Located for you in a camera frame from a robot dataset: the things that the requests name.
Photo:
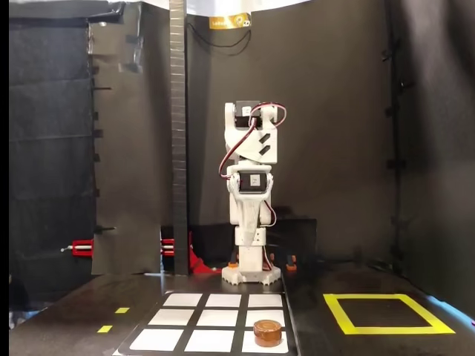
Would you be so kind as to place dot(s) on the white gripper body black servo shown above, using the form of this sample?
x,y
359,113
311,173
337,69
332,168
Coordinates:
x,y
252,182

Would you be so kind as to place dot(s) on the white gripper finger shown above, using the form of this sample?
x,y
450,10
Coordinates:
x,y
256,219
243,219

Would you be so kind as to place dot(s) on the brown round puck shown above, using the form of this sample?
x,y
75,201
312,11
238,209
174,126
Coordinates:
x,y
267,333

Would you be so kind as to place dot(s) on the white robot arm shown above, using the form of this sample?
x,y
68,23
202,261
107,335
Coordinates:
x,y
232,133

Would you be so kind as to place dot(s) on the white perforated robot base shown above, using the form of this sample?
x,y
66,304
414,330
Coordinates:
x,y
232,276

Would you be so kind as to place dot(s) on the black and white grid mat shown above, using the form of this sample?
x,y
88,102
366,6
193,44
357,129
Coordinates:
x,y
202,320

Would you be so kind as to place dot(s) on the black box behind robot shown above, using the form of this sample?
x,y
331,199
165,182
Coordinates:
x,y
293,237

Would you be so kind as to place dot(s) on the orange black spring clamp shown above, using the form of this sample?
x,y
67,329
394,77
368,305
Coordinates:
x,y
232,264
272,260
291,264

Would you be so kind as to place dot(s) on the red clamp on pole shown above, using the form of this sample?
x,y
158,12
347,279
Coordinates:
x,y
167,247

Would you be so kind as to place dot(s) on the tall black ribbed pole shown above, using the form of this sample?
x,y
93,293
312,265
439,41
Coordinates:
x,y
179,148

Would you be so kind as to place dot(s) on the black paper sheet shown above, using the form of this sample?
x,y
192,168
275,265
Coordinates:
x,y
126,167

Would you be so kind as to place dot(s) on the black corner pole with tape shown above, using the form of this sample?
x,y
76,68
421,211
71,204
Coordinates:
x,y
395,130

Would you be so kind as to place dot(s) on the small yellow tape piece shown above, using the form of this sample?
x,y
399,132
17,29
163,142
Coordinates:
x,y
122,310
105,329

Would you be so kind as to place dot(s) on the yellow logo sticker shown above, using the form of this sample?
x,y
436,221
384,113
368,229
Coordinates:
x,y
226,22

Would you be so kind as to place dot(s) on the yellow tape square outline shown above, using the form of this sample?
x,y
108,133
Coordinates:
x,y
389,329

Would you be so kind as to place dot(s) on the black cloth panel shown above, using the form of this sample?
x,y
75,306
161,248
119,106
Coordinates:
x,y
48,167

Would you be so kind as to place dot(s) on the red corner bracket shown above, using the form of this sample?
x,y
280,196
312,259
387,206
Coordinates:
x,y
196,263

